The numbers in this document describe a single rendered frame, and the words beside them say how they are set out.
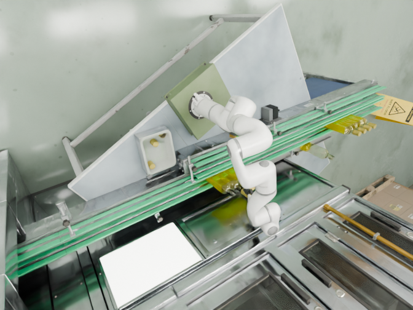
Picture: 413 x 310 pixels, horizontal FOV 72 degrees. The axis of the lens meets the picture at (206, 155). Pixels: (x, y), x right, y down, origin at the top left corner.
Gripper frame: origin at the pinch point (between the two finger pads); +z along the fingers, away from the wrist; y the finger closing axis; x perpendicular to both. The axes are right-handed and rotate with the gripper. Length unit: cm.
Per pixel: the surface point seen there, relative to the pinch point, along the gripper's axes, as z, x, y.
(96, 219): 7, 76, 4
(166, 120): 36, 31, 35
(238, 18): 93, -36, 76
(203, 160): 22.0, 16.5, 13.5
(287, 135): 40, -47, 6
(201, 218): 5.8, 24.8, -12.6
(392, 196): 178, -328, -235
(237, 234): -12.6, 11.2, -12.6
